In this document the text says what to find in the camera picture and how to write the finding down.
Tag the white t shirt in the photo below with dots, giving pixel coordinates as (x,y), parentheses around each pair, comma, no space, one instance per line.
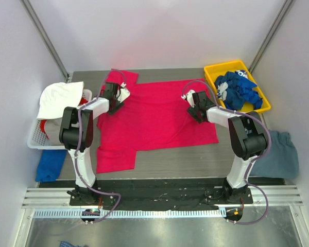
(57,96)

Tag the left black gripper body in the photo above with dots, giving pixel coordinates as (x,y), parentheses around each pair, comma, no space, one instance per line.
(116,107)

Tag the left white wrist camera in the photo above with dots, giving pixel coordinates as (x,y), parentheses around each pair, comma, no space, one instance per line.
(123,93)

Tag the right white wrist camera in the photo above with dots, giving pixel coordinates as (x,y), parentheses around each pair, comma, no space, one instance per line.
(189,97)

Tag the grey t shirt in basket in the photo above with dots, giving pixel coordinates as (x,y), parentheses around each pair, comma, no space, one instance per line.
(52,130)

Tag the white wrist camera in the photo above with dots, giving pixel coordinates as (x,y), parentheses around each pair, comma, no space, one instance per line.
(189,97)
(123,93)

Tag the white plastic basket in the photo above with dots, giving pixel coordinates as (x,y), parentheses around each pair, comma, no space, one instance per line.
(39,140)

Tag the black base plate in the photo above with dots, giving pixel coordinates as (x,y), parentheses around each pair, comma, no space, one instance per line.
(159,195)

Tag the white slotted cable duct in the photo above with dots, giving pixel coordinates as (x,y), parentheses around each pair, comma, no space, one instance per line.
(90,213)

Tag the blue t shirt in tray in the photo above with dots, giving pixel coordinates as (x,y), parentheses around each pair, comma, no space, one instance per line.
(234,89)

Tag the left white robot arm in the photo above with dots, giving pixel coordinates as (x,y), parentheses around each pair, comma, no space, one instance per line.
(77,133)

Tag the yellow plastic tray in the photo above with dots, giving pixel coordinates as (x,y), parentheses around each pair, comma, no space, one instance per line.
(211,73)

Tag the grey-blue t shirt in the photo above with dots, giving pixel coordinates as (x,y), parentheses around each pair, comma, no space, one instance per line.
(281,160)

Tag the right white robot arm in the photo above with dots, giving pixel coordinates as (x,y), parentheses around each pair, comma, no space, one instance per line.
(248,137)

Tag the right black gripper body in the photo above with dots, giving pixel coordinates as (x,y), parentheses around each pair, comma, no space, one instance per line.
(194,113)

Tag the pink t shirt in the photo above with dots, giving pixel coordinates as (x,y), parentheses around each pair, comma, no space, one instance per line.
(154,116)

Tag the blue cloth at left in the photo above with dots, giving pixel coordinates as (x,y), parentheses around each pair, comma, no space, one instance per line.
(50,165)

